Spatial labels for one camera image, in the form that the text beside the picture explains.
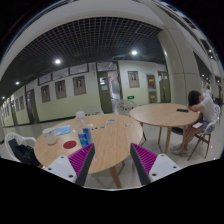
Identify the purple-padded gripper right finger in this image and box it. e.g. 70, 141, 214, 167
130, 143, 180, 185

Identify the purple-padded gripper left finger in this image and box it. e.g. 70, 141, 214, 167
45, 144, 95, 186

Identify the clear plastic water bottle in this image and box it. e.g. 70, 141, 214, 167
75, 111, 93, 147

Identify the red round coaster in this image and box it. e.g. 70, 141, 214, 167
63, 140, 77, 149

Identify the blue paper packet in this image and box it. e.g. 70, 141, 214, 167
54, 125, 71, 136

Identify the white cup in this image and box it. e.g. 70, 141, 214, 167
42, 128, 57, 145

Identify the near round wooden table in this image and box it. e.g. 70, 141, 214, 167
34, 114, 143, 188

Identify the round wooden table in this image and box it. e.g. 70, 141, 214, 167
130, 103, 199, 153
34, 114, 143, 188

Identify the black bag on chair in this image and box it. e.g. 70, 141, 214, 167
9, 139, 41, 167

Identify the white chair at left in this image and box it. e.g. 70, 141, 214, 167
4, 132, 36, 162

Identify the far round wooden table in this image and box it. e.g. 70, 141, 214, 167
130, 103, 199, 153

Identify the small card on table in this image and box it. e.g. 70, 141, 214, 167
106, 119, 116, 124

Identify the white folding chair at right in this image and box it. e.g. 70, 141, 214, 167
193, 105, 220, 152

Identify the black phone on far table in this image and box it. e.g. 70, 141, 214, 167
176, 109, 189, 113

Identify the white lattice chair behind table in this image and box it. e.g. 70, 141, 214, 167
115, 99, 137, 116

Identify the seated person in white shirt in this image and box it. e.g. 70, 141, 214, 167
172, 90, 216, 155

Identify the dark green door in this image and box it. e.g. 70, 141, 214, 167
97, 72, 112, 113

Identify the framed poster on wall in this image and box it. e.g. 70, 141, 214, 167
73, 76, 86, 95

